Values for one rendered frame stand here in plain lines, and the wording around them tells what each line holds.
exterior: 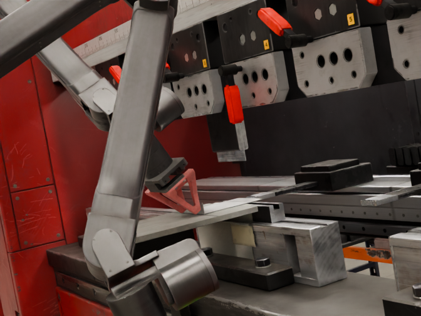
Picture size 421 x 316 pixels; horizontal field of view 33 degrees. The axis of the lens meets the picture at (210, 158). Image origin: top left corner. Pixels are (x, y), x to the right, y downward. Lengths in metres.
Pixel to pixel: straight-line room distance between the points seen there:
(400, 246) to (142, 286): 0.36
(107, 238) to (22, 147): 1.26
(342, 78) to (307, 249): 0.31
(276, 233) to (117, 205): 0.43
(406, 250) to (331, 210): 0.54
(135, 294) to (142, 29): 0.36
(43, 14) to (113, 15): 0.66
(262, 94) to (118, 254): 0.43
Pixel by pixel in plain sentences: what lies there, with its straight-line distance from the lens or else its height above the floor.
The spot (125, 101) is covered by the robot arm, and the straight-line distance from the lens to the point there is 0.93.
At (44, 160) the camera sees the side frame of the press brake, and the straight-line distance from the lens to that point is 2.10.
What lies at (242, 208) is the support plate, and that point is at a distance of 1.28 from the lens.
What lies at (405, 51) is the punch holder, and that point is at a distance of 0.91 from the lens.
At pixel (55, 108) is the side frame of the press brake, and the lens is 2.12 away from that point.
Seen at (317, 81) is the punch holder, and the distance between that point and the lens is 1.04.
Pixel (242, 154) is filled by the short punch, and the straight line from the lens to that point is 1.32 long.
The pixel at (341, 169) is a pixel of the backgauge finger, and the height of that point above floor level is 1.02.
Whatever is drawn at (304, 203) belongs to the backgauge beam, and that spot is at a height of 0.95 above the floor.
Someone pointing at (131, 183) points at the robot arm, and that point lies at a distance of 0.88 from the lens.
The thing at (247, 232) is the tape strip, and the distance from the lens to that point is 1.30.
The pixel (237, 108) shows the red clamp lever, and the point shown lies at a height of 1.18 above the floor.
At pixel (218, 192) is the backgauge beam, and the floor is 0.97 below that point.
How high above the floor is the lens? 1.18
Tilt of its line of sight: 4 degrees down
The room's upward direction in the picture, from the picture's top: 10 degrees counter-clockwise
